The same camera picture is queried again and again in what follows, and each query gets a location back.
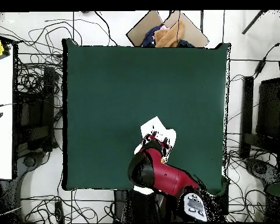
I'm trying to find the black power adapter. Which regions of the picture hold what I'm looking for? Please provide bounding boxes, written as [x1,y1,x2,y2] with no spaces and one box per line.
[254,59,267,78]

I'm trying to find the black computer tower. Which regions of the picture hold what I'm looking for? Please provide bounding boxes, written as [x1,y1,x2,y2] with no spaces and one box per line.
[13,66,57,152]

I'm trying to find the black upright stand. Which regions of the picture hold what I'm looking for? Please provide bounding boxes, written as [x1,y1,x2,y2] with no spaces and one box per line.
[240,76,254,159]

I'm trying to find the white desk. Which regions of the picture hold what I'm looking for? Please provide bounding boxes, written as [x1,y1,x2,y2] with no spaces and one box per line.
[0,44,15,180]

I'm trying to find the grey swivel chair base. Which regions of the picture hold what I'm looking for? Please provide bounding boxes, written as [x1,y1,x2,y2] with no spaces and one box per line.
[16,151,46,180]
[244,157,280,185]

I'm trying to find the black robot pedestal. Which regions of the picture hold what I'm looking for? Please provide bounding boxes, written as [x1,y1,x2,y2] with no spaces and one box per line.
[113,189,169,223]

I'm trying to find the dark green table cloth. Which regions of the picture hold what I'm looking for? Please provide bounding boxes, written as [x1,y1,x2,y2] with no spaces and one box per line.
[62,38,232,195]

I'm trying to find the white printed T-shirt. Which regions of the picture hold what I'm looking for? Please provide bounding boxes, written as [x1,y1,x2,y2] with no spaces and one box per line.
[133,115,177,164]

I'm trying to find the tan folded garment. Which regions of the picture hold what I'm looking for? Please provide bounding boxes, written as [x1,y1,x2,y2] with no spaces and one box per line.
[153,20,186,48]

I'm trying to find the open cardboard box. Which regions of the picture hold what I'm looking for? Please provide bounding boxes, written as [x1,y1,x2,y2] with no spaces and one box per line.
[125,10,210,48]

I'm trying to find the dark blue garment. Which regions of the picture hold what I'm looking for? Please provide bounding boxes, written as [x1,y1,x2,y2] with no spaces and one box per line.
[142,24,165,47]

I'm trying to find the black power strip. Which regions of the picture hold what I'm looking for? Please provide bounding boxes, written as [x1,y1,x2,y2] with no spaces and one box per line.
[54,201,65,223]

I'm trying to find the black thin rod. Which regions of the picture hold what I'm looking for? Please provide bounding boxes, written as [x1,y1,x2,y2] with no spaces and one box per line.
[241,9,267,35]

